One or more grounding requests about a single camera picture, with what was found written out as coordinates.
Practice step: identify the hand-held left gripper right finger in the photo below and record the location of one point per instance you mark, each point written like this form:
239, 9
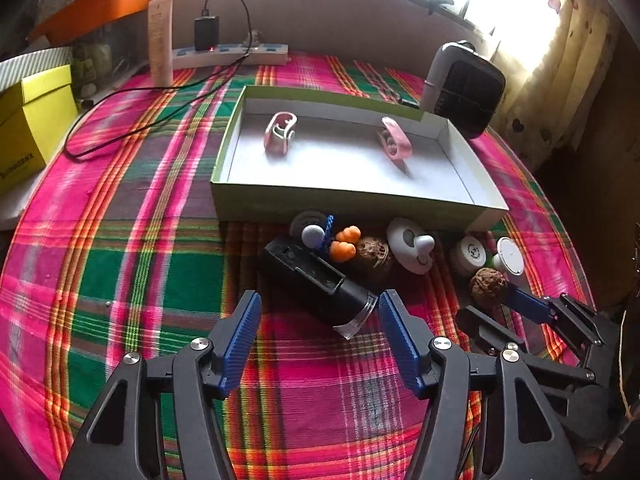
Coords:
400, 342

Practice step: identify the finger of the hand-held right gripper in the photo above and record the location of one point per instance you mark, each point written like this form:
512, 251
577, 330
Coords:
530, 306
487, 332

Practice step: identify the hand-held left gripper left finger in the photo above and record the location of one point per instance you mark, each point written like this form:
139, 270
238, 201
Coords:
244, 332

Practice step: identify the brown wrinkled walnut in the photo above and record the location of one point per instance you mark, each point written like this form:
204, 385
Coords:
487, 287
372, 255

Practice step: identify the white green spool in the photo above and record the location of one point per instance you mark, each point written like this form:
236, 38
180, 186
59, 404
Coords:
510, 255

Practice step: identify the white round jar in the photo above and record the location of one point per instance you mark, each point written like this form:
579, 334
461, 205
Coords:
467, 255

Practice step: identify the green white cardboard box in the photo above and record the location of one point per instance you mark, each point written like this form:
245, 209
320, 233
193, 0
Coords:
350, 175

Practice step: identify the white panda face toy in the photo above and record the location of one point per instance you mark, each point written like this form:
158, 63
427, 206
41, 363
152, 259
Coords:
405, 247

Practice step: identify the pink green plaid tablecloth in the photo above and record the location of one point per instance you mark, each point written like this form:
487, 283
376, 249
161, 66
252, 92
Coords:
150, 260

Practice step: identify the grey round knob toy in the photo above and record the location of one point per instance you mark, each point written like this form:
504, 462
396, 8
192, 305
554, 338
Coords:
312, 235

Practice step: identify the pink plastic clip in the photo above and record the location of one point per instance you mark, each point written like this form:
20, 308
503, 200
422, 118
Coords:
397, 142
277, 137

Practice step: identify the black white portable fan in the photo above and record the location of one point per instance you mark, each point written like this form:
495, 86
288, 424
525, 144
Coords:
470, 95

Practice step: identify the small black object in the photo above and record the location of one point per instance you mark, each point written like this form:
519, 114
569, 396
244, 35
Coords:
410, 102

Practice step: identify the cream heart print curtain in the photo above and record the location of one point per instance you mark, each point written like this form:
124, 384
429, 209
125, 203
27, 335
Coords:
565, 70

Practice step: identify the white blue power strip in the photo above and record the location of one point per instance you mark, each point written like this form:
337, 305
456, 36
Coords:
230, 55

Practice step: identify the yellow box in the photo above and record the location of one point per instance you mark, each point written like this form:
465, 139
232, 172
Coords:
35, 130

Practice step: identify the white plug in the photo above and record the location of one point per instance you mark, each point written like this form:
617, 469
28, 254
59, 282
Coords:
254, 39

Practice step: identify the cream tube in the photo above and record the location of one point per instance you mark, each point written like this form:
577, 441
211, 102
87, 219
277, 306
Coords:
161, 40

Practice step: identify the dark glass tank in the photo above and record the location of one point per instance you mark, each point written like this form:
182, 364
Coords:
107, 55

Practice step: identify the green white striped box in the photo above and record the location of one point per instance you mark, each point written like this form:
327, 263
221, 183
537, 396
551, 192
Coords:
30, 67

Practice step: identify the orange box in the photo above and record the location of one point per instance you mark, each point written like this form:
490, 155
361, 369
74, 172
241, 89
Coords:
95, 10

